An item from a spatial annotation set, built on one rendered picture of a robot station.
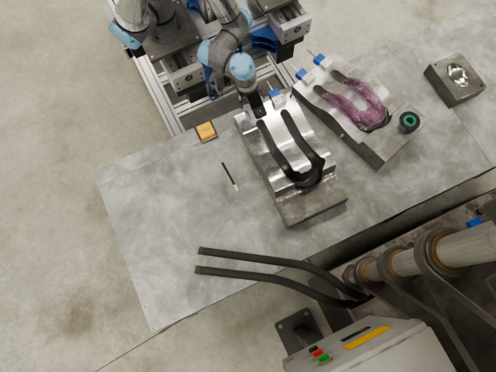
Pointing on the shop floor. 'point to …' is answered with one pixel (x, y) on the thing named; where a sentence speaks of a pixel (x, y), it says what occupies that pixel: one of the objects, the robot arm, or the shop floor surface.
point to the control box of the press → (362, 346)
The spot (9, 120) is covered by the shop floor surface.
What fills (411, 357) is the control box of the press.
